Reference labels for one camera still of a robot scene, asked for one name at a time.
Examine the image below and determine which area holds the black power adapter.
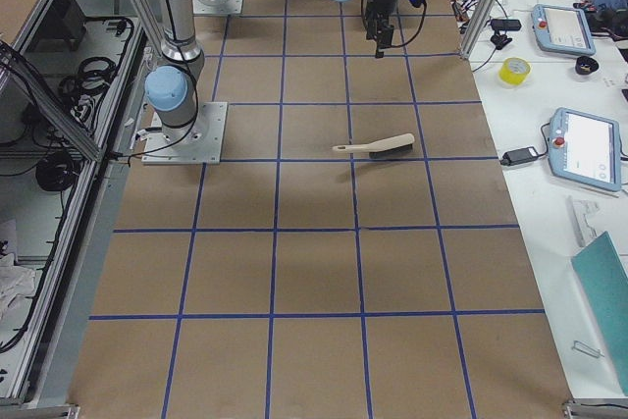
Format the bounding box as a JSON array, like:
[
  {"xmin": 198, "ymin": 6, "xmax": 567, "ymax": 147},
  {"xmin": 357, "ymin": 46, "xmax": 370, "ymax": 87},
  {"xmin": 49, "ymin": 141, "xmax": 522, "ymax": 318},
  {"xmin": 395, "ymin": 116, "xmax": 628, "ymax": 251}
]
[{"xmin": 499, "ymin": 146, "xmax": 540, "ymax": 167}]

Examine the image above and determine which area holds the yellow tape roll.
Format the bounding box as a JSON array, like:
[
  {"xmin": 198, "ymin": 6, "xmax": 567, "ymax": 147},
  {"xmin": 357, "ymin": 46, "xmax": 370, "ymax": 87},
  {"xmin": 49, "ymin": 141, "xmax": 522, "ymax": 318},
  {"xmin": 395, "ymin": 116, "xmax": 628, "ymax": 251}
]
[{"xmin": 498, "ymin": 57, "xmax": 531, "ymax": 86}]

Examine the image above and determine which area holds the upper teach pendant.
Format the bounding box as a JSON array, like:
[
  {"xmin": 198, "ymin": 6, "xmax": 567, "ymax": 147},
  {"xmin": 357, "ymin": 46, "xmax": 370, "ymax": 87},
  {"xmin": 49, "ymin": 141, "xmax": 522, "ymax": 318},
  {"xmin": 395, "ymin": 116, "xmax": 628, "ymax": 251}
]
[{"xmin": 531, "ymin": 4, "xmax": 596, "ymax": 56}]

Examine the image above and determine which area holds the left aluminium frame rail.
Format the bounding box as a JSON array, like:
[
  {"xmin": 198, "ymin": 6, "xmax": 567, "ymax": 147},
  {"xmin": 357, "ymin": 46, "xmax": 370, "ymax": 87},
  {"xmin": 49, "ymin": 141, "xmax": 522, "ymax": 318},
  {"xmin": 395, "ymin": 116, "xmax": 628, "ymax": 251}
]
[{"xmin": 1, "ymin": 0, "xmax": 145, "ymax": 411}]

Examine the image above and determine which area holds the teal board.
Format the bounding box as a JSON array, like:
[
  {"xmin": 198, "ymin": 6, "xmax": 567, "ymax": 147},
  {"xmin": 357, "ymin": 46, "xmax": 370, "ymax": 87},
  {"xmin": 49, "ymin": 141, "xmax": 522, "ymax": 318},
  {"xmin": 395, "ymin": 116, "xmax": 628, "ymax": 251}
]
[{"xmin": 571, "ymin": 232, "xmax": 627, "ymax": 394}]

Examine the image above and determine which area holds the teach pendant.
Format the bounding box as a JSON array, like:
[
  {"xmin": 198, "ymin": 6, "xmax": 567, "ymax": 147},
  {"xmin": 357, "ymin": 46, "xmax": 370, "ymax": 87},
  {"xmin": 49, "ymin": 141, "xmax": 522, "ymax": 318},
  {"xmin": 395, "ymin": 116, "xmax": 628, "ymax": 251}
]
[
  {"xmin": 531, "ymin": 4, "xmax": 596, "ymax": 56},
  {"xmin": 547, "ymin": 107, "xmax": 622, "ymax": 192}
]

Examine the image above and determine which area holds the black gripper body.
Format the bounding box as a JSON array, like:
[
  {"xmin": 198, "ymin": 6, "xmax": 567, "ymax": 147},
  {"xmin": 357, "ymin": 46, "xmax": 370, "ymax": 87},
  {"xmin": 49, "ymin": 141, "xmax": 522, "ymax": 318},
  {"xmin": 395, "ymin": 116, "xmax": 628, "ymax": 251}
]
[{"xmin": 364, "ymin": 0, "xmax": 397, "ymax": 30}]

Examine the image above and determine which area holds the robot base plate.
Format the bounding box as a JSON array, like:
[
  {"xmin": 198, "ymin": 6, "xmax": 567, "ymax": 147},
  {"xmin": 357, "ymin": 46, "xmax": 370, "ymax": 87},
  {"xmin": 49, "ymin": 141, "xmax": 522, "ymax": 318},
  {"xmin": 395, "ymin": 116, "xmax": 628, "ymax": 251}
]
[{"xmin": 141, "ymin": 102, "xmax": 228, "ymax": 165}]

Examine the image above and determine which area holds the lower teach pendant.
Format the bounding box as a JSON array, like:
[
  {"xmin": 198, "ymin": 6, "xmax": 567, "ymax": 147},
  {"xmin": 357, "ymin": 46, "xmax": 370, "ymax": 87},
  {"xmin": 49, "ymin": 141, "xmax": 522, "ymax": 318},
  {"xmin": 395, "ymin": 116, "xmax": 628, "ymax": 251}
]
[{"xmin": 547, "ymin": 107, "xmax": 622, "ymax": 192}]

